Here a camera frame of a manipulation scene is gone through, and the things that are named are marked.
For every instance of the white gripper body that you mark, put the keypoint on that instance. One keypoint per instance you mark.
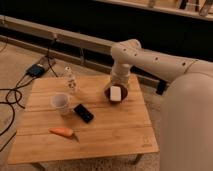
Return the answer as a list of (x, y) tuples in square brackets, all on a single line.
[(120, 73)]

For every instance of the white sponge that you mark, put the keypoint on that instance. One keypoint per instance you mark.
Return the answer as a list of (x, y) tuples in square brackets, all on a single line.
[(115, 93)]

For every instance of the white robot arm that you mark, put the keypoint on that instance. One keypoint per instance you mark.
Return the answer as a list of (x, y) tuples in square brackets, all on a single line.
[(186, 133)]

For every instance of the purple ceramic bowl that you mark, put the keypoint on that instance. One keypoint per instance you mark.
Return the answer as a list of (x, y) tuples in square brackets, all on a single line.
[(124, 92)]

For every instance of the clear plastic bottle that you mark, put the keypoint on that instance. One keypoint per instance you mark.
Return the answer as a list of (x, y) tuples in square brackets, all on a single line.
[(71, 79)]

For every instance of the black smartphone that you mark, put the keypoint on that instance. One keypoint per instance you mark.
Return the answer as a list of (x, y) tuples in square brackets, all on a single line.
[(83, 113)]

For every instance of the translucent plastic cup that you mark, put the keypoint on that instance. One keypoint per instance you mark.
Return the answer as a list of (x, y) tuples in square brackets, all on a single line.
[(60, 102)]

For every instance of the orange carrot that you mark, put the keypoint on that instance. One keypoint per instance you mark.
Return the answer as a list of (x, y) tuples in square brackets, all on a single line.
[(65, 132)]

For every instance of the wooden table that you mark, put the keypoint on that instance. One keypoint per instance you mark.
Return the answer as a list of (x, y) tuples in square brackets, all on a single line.
[(120, 129)]

